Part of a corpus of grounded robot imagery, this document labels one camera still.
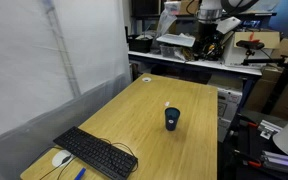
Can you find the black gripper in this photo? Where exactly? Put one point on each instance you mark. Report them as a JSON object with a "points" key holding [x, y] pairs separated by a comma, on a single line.
{"points": [[209, 31]]}

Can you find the dark blue plastic cup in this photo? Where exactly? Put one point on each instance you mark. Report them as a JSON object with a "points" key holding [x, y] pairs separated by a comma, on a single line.
{"points": [[172, 120]]}

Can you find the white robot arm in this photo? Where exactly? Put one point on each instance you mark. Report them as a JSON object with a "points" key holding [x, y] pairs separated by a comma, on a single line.
{"points": [[210, 10]]}

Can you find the white flat tray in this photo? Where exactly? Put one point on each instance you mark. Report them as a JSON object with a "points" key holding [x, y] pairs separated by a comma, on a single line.
{"points": [[175, 39]]}

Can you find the clear plastic bin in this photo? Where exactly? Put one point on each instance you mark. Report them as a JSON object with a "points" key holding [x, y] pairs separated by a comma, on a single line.
{"points": [[170, 51]]}

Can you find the white workbench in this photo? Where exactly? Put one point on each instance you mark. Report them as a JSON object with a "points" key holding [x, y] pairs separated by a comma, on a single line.
{"points": [[170, 58]]}

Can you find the blue metal shelf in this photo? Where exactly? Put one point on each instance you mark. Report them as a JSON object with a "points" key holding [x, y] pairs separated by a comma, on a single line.
{"points": [[184, 16]]}

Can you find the small cardboard box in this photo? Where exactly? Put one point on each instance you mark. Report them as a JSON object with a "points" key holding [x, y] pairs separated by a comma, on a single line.
{"points": [[189, 6]]}

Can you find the clear plastic bag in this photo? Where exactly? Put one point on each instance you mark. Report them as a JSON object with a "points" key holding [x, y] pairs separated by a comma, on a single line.
{"points": [[165, 21]]}

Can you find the cardboard box with orange mark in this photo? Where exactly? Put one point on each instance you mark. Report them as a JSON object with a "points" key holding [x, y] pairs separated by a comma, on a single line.
{"points": [[267, 38]]}

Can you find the white case with labels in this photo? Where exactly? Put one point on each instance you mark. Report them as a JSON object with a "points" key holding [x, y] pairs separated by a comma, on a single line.
{"points": [[229, 106]]}

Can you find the small white scrap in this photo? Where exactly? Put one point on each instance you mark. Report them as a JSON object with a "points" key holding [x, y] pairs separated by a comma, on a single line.
{"points": [[166, 103]]}

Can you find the tape roll on table corner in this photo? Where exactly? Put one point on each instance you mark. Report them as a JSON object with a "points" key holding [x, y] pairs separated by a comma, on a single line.
{"points": [[146, 79]]}

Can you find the black storage bin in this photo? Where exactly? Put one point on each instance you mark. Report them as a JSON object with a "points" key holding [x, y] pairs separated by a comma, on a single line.
{"points": [[140, 44]]}

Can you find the black computer keyboard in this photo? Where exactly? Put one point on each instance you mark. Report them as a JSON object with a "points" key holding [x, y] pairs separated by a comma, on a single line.
{"points": [[94, 151]]}

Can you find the blue marker pen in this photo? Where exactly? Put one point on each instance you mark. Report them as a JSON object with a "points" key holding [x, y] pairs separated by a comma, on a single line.
{"points": [[80, 173]]}

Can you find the white fabric backdrop curtain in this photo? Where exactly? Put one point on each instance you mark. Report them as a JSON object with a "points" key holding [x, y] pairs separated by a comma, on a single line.
{"points": [[27, 66]]}

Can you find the white computer mouse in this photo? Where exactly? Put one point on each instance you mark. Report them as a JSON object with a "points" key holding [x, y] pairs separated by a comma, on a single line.
{"points": [[59, 158]]}

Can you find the black external camera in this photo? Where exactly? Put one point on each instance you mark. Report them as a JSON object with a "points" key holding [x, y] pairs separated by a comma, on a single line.
{"points": [[250, 44]]}

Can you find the black camera stand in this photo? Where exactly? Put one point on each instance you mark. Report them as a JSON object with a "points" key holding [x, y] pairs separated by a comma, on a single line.
{"points": [[279, 83]]}

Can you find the silver metal bracket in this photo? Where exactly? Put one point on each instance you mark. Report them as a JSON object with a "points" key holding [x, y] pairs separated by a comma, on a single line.
{"points": [[269, 128]]}

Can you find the aluminium rail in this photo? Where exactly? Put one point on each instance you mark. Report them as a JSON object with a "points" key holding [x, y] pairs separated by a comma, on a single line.
{"points": [[280, 163]]}

